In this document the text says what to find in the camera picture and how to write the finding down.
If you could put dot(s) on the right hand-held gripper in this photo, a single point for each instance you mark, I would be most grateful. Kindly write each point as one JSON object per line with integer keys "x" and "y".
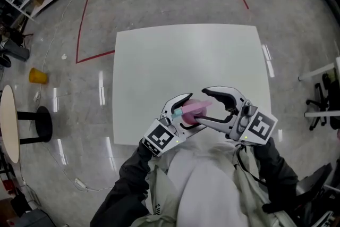
{"x": 259, "y": 127}

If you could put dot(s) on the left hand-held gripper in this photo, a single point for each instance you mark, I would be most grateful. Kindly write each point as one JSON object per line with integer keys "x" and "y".
{"x": 160, "y": 138}

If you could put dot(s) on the person's left forearm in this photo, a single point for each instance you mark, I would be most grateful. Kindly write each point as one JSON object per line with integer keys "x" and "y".
{"x": 127, "y": 186}

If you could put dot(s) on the person's right forearm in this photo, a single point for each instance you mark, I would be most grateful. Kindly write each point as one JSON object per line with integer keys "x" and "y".
{"x": 276, "y": 170}

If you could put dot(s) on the person's white clothing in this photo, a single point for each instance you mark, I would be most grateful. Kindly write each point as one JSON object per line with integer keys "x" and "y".
{"x": 207, "y": 188}

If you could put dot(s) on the white desk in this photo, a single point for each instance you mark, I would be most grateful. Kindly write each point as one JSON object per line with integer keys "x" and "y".
{"x": 318, "y": 71}

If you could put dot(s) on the black office chair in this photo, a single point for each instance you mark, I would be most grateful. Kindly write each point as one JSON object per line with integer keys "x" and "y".
{"x": 328, "y": 103}

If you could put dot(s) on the black seat chair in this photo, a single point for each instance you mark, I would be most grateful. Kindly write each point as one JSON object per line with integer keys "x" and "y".
{"x": 310, "y": 186}

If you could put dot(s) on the white power strip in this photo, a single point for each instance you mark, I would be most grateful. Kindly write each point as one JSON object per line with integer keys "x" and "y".
{"x": 81, "y": 184}

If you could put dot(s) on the white paper scrap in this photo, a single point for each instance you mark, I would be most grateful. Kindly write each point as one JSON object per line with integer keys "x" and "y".
{"x": 64, "y": 56}

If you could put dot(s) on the white plug adapter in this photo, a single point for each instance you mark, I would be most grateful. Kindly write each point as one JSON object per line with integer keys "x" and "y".
{"x": 36, "y": 96}

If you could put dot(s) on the yellow bucket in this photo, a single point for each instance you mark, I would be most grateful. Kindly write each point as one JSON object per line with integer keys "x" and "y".
{"x": 37, "y": 76}

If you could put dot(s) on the round wooden pedestal table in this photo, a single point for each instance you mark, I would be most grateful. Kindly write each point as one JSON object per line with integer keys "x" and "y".
{"x": 9, "y": 122}

